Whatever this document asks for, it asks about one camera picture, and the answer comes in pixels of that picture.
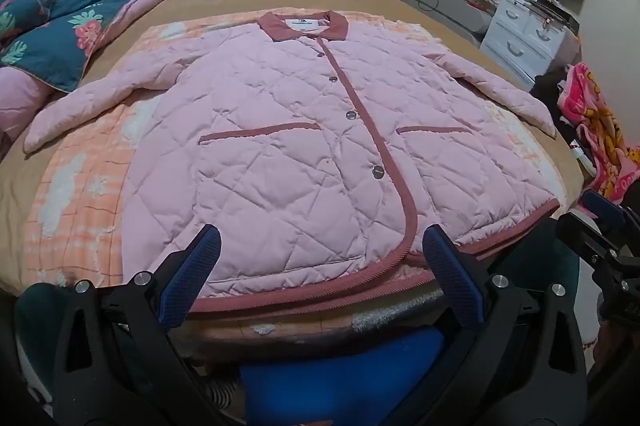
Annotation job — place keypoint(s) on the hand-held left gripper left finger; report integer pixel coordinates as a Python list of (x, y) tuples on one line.
[(192, 273)]

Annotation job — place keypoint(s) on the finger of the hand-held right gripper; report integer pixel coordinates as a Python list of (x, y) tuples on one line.
[(602, 208), (587, 236)]

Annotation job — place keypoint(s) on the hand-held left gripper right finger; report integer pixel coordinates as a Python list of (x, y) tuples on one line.
[(452, 273)]

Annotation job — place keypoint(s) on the pink quilted jacket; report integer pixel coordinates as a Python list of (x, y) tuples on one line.
[(300, 145)]

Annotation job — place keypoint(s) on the pink cartoon printed blanket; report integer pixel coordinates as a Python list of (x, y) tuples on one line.
[(597, 130)]

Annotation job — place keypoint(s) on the orange checked blanket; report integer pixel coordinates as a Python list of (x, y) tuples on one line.
[(85, 191)]

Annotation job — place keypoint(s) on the blue cloth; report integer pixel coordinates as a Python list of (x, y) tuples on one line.
[(345, 376)]

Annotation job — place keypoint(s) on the white drawer cabinet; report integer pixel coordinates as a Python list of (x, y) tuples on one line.
[(525, 35)]

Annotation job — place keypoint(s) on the blue floral quilt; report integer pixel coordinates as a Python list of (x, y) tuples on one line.
[(55, 25)]

